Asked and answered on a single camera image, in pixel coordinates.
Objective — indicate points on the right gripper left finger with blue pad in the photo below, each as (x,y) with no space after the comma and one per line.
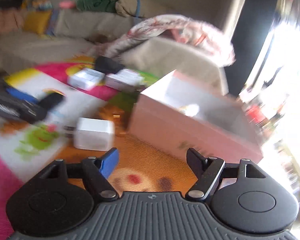
(96,171)

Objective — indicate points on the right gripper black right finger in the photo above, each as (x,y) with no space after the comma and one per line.
(208,172)

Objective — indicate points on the white power adapter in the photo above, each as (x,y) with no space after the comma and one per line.
(92,134)

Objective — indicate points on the small white carton box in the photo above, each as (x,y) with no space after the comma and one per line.
(125,80)

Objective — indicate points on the white battery charger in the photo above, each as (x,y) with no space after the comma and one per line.
(86,79)

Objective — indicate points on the black rectangular device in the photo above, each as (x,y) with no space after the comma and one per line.
(50,101)

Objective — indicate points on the colourful cartoon play mat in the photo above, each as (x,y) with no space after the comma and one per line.
(25,149)

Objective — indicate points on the pink cardboard box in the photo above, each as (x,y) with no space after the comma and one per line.
(178,112)

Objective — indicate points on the yellow cushion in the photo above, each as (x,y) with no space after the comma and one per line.
(37,21)

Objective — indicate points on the beige sofa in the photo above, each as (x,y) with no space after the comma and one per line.
(79,33)

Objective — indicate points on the green plush toy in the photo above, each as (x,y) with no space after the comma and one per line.
(96,5)

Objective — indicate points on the floral pink blanket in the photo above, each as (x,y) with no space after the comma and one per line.
(198,34)

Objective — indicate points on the beige rolled pillow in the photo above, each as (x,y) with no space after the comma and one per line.
(140,8)

